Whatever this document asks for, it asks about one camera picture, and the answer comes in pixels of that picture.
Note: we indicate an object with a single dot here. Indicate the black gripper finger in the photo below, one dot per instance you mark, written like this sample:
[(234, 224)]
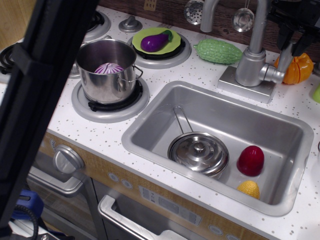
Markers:
[(285, 36), (303, 43)]

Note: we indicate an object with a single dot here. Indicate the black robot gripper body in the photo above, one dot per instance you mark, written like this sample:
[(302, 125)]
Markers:
[(302, 16)]

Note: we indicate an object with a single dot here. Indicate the silver faucet lever handle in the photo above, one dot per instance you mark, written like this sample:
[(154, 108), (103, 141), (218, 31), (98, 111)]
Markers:
[(277, 70)]

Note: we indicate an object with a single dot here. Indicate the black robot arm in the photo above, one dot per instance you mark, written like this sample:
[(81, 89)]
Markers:
[(33, 106)]

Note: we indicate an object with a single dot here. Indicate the orange toy pumpkin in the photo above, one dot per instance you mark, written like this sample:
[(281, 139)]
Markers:
[(299, 70)]

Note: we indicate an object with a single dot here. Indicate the silver hanging ladle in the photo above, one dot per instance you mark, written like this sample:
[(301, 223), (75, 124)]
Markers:
[(243, 19)]

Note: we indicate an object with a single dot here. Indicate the green toy cup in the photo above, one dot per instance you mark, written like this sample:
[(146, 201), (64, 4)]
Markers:
[(316, 94)]

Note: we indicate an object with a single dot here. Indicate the silver toy faucet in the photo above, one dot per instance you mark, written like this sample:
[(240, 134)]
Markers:
[(253, 78)]

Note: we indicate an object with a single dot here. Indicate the green toy bitter melon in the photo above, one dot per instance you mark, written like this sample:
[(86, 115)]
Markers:
[(218, 51)]

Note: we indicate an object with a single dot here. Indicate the silver slotted ladle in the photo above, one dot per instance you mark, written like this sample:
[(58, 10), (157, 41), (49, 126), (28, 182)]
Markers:
[(193, 11)]

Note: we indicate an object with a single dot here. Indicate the lime green plate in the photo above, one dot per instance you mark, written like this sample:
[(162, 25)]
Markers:
[(170, 47)]

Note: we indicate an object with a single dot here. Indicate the red toy pepper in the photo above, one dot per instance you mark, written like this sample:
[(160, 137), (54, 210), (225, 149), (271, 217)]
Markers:
[(251, 161)]

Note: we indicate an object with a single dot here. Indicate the purple toy eggplant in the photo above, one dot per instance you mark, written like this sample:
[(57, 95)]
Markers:
[(154, 43)]

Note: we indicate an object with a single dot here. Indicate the steel saucepan with lid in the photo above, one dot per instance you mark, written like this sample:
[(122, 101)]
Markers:
[(199, 151)]

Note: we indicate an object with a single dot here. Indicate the yellow toy corn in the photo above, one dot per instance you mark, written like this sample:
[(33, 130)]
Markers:
[(250, 188)]

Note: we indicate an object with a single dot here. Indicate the silver back stove knob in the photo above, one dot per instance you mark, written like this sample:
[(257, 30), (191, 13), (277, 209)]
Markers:
[(130, 25)]

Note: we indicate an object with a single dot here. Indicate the silver stove knob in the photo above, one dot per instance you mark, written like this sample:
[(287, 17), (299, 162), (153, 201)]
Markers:
[(74, 72), (130, 25)]

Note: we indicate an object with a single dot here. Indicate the silver sink basin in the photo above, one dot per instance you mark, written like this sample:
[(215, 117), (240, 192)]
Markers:
[(285, 141)]

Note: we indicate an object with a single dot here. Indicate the purple white toy onion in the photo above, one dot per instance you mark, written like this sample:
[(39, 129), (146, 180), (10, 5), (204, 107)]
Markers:
[(108, 68)]

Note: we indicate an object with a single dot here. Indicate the back left stove burner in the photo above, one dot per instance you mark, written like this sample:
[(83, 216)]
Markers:
[(98, 27)]

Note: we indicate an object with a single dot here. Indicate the steel stock pot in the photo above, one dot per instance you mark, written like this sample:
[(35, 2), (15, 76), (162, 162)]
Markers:
[(107, 88)]

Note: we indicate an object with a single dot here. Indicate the front right stove burner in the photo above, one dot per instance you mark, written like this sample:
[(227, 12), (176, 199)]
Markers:
[(110, 113)]

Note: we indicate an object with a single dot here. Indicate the silver middle stove knob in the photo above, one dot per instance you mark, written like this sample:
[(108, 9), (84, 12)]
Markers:
[(74, 72)]

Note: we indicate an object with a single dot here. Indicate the silver oven dial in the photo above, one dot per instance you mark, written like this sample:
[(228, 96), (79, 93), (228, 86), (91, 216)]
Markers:
[(66, 160)]

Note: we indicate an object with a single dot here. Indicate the front left stove burner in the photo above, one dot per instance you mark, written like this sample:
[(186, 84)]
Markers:
[(6, 64)]

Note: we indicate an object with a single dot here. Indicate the blue clamp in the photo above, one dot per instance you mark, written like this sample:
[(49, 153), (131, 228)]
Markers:
[(28, 204)]

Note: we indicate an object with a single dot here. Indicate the grey dishwasher door handle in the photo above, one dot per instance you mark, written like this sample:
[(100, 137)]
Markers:
[(105, 209)]

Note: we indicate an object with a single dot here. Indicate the grey oven door handle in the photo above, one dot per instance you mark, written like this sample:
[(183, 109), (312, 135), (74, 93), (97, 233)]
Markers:
[(68, 189)]

